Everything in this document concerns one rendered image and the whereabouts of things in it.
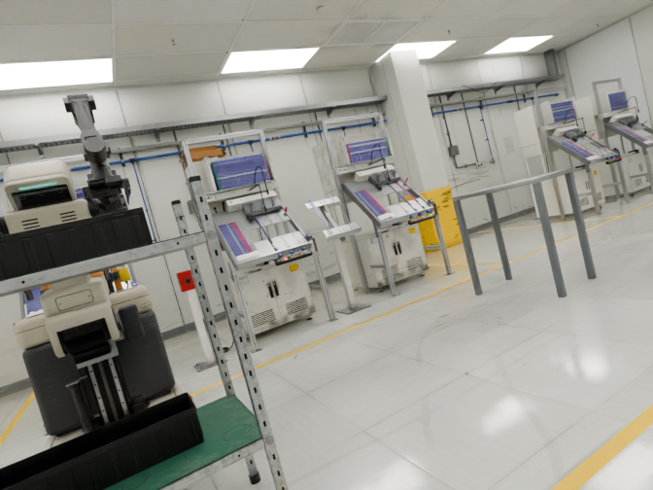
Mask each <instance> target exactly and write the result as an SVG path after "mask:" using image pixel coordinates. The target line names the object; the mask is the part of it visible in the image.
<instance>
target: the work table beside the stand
mask: <svg viewBox="0 0 653 490"><path fill-rule="evenodd" d="M561 175H565V177H566V181H567V189H568V193H569V198H570V202H571V207H572V211H573V216H574V220H575V223H576V228H577V232H578V237H579V241H580V246H581V250H582V254H583V259H584V263H585V267H586V271H587V276H588V279H595V278H597V275H596V271H595V267H594V263H593V258H592V254H591V250H590V245H589V241H588V236H587V232H586V228H585V224H584V219H583V215H582V211H581V206H580V202H579V197H578V193H577V188H576V185H575V180H574V176H573V172H572V168H568V169H564V170H559V171H555V172H551V173H547V174H543V175H538V176H534V177H531V178H527V179H522V180H518V181H514V182H510V183H505V184H501V185H497V186H493V187H489V188H486V189H482V190H479V191H475V192H469V193H466V194H463V195H459V196H456V197H452V199H453V203H454V208H455V212H456V216H457V220H458V224H459V228H460V232H461V236H462V240H463V244H464V251H465V255H466V259H467V263H468V267H469V271H470V275H471V279H472V283H473V287H474V292H475V295H476V296H481V295H483V293H482V289H481V285H480V280H479V276H478V272H477V268H476V264H475V260H474V257H473V253H472V249H471V244H470V240H469V236H468V232H467V228H466V224H465V220H464V213H463V208H462V205H461V199H466V198H470V197H475V196H478V195H483V194H485V195H486V198H487V202H488V206H489V210H490V215H491V219H492V223H493V227H494V231H495V236H496V240H497V244H498V250H499V254H500V259H501V263H502V267H503V271H504V275H505V280H511V279H513V278H512V274H511V270H510V266H509V261H508V257H507V254H506V250H505V246H504V241H503V237H502V233H501V229H500V225H499V220H498V213H497V209H496V206H495V201H494V197H493V193H495V192H500V191H505V190H509V189H514V188H518V187H523V186H526V185H531V184H533V192H534V196H535V201H536V205H537V209H538V214H539V218H540V221H541V225H542V230H543V234H544V238H545V243H546V247H547V251H548V256H549V260H550V263H551V268H552V272H553V276H554V281H555V285H556V289H557V294H558V298H564V297H566V296H567V291H566V287H565V282H564V278H563V274H562V270H561V266H560V261H559V257H558V253H557V248H556V244H555V240H554V235H553V231H552V228H551V223H550V219H549V215H548V210H547V206H546V202H545V197H544V193H543V189H542V185H541V182H542V181H545V180H549V179H552V178H555V177H558V176H561Z"/></svg>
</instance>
